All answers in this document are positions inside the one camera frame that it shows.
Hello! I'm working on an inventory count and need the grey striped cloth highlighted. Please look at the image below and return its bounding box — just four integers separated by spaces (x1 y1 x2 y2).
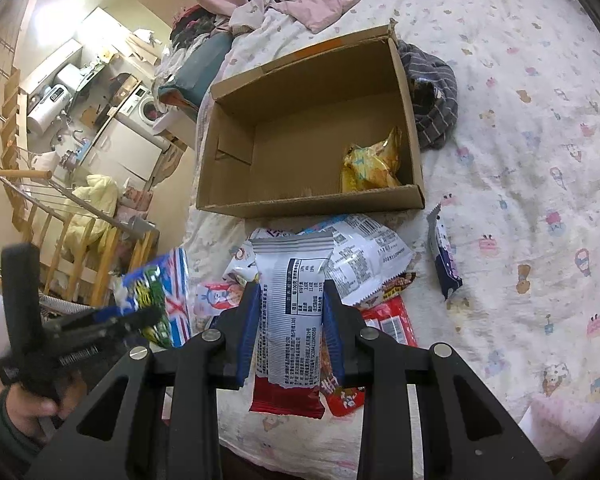
397 39 459 150

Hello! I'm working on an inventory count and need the yellow snack packet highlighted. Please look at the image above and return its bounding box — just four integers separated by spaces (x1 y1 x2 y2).
341 126 404 193

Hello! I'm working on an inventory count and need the person's left hand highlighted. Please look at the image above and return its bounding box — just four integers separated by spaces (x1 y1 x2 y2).
7 377 88 443

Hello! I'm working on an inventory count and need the pink white cartoon snack packet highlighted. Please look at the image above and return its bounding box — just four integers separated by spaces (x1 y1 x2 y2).
194 240 259 320

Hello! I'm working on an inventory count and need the teal bed bumper cushion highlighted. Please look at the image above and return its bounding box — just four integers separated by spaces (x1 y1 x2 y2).
157 34 233 111

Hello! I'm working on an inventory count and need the pile of clothes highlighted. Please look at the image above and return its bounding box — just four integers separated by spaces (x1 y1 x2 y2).
167 4 243 61

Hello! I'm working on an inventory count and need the cardboard box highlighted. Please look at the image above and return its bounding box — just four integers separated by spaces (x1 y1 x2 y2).
196 19 426 218

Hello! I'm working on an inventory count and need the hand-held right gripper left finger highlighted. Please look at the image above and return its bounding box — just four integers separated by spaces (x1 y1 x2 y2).
22 280 261 480

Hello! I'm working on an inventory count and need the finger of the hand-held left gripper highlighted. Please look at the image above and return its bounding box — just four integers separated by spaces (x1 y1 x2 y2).
87 306 164 346
55 306 133 333

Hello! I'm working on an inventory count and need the red snack packet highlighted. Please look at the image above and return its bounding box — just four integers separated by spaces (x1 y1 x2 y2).
321 295 419 418

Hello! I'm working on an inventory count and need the pale yellow duvet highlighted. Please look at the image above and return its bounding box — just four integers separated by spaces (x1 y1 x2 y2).
60 174 120 263

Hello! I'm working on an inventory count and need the large white snack bag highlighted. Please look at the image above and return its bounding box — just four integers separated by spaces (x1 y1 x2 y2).
300 214 414 307

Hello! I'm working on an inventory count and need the clear plastic snack packet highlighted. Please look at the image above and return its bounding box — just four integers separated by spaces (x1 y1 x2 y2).
249 232 335 420

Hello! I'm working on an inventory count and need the silver black packet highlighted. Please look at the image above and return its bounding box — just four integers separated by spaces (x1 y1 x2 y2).
426 203 464 302

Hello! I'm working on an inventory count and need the person's left forearm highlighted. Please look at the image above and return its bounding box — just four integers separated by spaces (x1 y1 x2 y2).
0 387 48 480

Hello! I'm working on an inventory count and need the white side cabinet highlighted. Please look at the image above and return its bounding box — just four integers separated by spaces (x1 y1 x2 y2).
152 107 199 152

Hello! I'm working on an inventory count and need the white kitchen cabinet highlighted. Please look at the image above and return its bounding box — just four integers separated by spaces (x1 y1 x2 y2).
92 112 173 186

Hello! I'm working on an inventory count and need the white water heater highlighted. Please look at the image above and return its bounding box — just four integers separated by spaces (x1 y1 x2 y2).
26 64 83 136

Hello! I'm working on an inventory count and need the white wall cabinet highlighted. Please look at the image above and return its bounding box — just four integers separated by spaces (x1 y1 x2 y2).
19 40 84 95

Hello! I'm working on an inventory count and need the white washing machine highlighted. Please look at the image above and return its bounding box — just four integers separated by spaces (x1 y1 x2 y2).
117 85 170 128

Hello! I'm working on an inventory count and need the wooden staircase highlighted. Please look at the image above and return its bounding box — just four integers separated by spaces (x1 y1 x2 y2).
0 0 36 171

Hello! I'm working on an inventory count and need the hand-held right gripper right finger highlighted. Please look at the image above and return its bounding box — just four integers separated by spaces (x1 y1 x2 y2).
321 279 556 480

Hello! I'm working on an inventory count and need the wooden stair railing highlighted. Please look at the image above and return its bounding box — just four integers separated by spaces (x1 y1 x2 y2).
0 165 161 311

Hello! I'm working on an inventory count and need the blue flag-print snack packet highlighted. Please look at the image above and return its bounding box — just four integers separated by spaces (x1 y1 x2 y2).
112 247 191 350

